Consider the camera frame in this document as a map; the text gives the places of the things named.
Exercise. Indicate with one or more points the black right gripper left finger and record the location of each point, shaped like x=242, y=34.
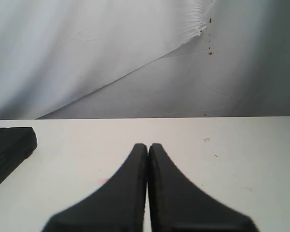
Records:
x=117, y=206

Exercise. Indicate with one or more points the white backdrop cloth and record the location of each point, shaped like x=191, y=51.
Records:
x=144, y=58

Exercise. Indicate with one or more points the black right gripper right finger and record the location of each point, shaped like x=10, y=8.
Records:
x=177, y=205

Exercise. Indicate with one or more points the black plastic carrying case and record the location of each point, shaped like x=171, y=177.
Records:
x=16, y=145

